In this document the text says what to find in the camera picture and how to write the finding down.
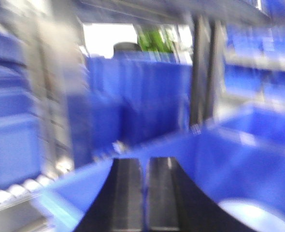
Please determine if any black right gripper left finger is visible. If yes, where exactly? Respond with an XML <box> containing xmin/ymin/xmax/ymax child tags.
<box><xmin>76</xmin><ymin>159</ymin><xmax>143</xmax><ymax>232</ymax></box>

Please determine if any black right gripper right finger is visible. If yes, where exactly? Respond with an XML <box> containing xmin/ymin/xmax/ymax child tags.
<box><xmin>146</xmin><ymin>157</ymin><xmax>252</xmax><ymax>232</ymax></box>

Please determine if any blue plastic tray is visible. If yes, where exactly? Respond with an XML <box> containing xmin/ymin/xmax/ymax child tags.
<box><xmin>33</xmin><ymin>105</ymin><xmax>285</xmax><ymax>232</ymax></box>

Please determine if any blue storage bin centre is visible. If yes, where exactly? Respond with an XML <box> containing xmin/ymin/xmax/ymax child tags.
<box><xmin>85</xmin><ymin>52</ymin><xmax>194</xmax><ymax>145</ymax></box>

